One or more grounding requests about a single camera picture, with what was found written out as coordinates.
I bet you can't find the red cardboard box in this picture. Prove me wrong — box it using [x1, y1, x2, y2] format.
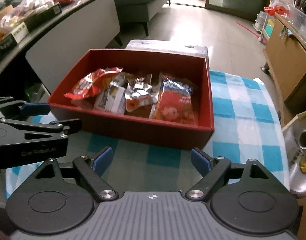
[49, 49, 215, 150]

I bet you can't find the white side table panel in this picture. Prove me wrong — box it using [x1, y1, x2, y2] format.
[26, 0, 120, 93]

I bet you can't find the silver brown snack packet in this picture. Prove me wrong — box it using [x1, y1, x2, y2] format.
[124, 73, 157, 113]

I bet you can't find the red plastic bag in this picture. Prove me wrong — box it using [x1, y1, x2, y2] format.
[263, 5, 289, 17]

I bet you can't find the red cola candy bag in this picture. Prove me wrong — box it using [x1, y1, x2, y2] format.
[64, 67, 123, 100]

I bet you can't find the blue white checkered tablecloth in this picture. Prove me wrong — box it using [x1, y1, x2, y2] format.
[5, 69, 291, 199]

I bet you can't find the white corn snack bag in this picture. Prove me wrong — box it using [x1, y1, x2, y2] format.
[93, 72, 126, 115]

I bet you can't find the black box on counter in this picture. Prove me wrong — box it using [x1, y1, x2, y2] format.
[0, 3, 62, 54]

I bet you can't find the wooden cabinet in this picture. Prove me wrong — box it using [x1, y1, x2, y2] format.
[263, 14, 306, 126]

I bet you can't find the white metal shelf rack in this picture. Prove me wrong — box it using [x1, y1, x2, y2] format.
[252, 0, 300, 44]

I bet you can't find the orange cartoon snack packet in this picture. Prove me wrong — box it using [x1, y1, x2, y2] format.
[150, 72, 197, 125]

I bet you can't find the dark grey stool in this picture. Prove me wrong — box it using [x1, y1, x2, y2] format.
[126, 40, 209, 62]

